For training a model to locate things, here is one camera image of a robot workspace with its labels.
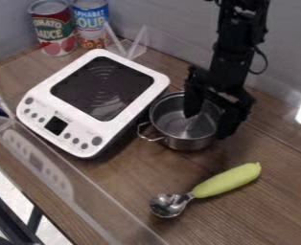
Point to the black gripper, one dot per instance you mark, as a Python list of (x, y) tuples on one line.
[(224, 77)]

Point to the silver steel pot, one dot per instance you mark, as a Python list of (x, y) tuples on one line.
[(184, 134)]

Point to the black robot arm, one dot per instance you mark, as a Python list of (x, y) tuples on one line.
[(240, 31)]

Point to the white and black stove top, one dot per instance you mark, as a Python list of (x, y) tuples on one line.
[(84, 105)]

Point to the alphabet soup can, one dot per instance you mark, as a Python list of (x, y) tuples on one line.
[(90, 17)]

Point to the tomato sauce can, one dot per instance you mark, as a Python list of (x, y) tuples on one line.
[(53, 25)]

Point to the clear acrylic front barrier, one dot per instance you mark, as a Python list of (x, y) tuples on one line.
[(88, 209)]

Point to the clear acrylic corner bracket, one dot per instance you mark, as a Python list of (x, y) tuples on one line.
[(124, 47)]

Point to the green handled ice cream scoop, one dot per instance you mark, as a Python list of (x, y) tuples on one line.
[(168, 205)]

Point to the black table frame leg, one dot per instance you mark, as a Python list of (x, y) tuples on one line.
[(14, 233)]

